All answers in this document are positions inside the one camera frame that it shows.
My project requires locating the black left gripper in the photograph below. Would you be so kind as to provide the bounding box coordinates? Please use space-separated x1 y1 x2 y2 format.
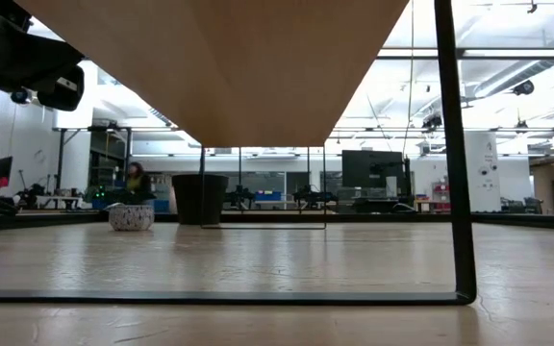
0 0 87 112

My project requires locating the white speckled candle tin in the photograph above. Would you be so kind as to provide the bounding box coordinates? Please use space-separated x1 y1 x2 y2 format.
108 204 156 233

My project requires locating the small black monitor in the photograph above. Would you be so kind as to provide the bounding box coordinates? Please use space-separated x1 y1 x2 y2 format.
0 156 14 185

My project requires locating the person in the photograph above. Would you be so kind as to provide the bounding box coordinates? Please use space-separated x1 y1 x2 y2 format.
124 161 156 206

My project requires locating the black plant pot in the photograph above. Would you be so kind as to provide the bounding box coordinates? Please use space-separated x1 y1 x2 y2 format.
171 173 230 227

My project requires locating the wooden shelf with metal legs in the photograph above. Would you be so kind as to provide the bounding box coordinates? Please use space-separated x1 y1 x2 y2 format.
0 0 478 308

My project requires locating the large black monitor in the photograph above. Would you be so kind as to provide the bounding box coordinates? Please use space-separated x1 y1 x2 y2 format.
340 149 410 190

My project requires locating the black metal table frame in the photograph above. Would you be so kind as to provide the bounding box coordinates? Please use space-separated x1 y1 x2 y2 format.
0 210 554 234

